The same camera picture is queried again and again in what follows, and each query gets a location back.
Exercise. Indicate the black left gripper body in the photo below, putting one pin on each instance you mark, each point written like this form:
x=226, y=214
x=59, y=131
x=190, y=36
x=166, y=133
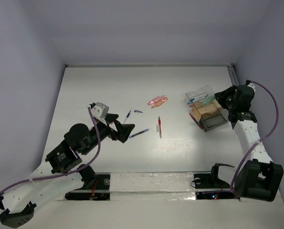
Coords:
x=104, y=131

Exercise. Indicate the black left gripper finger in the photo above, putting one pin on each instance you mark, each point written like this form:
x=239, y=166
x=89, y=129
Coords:
x=123, y=131
x=111, y=118

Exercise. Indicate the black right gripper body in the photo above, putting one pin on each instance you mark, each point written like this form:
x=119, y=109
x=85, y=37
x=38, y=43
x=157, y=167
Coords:
x=231, y=103

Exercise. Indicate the blue ballpoint pen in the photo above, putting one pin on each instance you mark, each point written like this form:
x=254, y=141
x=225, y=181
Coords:
x=127, y=116

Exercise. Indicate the green correction tape pen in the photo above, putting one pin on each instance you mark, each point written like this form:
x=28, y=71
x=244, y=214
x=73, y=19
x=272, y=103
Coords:
x=208, y=101

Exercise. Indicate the white marker blue cap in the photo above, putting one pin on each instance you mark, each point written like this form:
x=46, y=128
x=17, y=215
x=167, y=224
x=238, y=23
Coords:
x=199, y=97

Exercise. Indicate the orange highlighter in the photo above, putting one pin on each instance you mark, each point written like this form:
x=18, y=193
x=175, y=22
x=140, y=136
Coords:
x=159, y=102

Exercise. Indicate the pink highlighter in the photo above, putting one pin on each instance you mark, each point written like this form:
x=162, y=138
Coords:
x=156, y=99

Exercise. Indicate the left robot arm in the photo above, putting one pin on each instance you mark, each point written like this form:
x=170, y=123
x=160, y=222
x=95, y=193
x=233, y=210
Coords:
x=62, y=171

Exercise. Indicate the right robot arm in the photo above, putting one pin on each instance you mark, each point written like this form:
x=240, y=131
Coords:
x=257, y=176

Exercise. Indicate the stationery organizer box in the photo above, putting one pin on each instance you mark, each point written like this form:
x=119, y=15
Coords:
x=211, y=116

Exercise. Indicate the blue ink refill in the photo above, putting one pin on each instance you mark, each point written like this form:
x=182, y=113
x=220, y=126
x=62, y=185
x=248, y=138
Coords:
x=138, y=133

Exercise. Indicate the red gel pen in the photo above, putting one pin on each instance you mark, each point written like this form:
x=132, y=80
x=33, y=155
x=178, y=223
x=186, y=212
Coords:
x=159, y=126

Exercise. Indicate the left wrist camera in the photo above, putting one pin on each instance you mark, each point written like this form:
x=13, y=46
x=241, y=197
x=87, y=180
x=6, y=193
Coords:
x=99, y=111

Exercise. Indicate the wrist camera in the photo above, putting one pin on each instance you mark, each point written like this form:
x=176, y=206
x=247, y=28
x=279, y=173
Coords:
x=250, y=84
x=99, y=111

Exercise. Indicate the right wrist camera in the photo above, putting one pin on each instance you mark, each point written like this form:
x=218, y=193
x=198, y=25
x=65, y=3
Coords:
x=250, y=84

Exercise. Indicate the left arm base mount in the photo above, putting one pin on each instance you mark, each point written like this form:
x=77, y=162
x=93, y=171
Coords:
x=88, y=179

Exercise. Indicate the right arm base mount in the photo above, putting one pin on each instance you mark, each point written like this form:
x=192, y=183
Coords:
x=210, y=180

